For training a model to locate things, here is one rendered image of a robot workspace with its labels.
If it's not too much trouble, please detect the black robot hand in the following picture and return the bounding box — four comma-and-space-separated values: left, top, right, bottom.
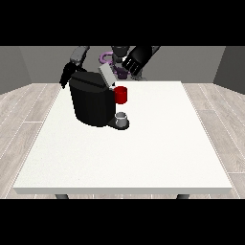
122, 46, 154, 78
59, 61, 87, 90

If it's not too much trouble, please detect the pale grey machine lid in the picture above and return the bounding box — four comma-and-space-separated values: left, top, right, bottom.
98, 62, 118, 88

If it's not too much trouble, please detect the black coffee machine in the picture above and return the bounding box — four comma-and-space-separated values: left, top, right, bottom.
68, 70, 130, 130

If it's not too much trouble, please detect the red pod holder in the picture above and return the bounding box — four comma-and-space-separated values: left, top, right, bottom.
114, 85, 128, 105

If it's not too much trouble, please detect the small grey cup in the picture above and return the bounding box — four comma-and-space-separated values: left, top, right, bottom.
115, 111, 129, 127

